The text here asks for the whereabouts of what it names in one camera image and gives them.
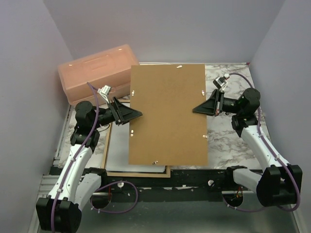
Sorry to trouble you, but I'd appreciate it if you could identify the pink translucent plastic box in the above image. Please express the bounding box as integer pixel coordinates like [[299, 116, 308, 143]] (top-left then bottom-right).
[[58, 44, 139, 106]]

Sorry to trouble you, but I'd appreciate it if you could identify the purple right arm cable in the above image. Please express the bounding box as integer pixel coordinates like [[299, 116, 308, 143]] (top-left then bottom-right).
[[222, 72, 302, 212]]

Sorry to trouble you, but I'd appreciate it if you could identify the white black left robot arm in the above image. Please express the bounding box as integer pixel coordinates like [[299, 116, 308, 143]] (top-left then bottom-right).
[[36, 98, 142, 233]]

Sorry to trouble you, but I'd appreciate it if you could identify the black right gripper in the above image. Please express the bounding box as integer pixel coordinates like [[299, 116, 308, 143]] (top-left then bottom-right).
[[193, 89, 243, 117]]

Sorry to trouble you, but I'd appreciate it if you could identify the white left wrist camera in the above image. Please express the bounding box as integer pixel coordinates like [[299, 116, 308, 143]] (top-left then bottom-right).
[[97, 85, 112, 104]]

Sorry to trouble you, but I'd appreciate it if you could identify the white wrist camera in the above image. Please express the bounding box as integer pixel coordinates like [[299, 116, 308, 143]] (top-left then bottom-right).
[[97, 85, 112, 104], [213, 73, 230, 93]]

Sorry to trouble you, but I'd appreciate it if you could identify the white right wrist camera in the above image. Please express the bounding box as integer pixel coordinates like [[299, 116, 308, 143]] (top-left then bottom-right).
[[213, 73, 230, 93]]

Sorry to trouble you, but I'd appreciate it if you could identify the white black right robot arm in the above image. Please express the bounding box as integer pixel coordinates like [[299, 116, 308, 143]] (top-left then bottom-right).
[[192, 88, 302, 211]]

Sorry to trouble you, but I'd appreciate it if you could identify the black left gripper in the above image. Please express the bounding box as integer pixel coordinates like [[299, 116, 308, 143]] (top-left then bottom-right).
[[92, 97, 142, 129]]

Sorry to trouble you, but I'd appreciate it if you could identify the light wooden picture frame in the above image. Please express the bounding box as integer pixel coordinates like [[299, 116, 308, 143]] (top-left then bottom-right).
[[101, 123, 171, 178]]

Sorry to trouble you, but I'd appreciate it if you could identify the red sunset photo board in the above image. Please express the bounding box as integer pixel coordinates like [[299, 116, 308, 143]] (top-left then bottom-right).
[[106, 123, 166, 173]]

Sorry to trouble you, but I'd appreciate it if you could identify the aluminium extrusion rail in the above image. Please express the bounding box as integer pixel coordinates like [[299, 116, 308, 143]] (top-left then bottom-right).
[[38, 175, 59, 196]]

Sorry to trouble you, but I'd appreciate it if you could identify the brown fibreboard backing board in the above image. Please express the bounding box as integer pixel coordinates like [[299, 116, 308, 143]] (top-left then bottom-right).
[[129, 64, 208, 166]]

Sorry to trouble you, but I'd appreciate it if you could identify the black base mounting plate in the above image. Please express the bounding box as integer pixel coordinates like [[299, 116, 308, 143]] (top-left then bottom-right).
[[50, 167, 253, 203]]

